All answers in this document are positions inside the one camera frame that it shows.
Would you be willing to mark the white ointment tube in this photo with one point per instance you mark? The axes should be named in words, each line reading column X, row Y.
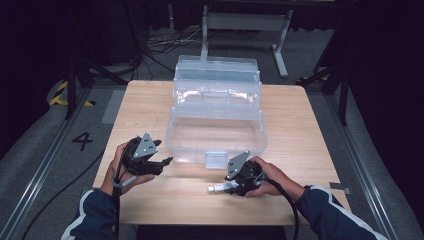
column 217, row 188

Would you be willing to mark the grey metal table frame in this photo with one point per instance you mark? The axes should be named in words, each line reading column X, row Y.
column 245, row 21

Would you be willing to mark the person's right hand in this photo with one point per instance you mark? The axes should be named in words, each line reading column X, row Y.
column 278, row 181

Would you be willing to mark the black metal stand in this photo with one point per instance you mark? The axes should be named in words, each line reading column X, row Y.
column 343, row 96
column 70, row 90

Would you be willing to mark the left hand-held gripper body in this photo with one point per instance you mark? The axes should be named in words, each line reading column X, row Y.
column 143, row 156

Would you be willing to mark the metal floor rail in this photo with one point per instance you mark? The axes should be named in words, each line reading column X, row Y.
column 36, row 180
column 363, row 166

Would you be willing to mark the small grey tape piece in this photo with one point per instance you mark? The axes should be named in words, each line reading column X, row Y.
column 340, row 187

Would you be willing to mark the person's left hand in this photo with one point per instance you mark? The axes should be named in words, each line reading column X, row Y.
column 115, row 166

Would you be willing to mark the clear plastic storage box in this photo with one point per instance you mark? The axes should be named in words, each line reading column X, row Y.
column 216, row 133

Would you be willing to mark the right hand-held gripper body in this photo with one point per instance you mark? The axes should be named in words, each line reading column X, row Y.
column 246, row 173

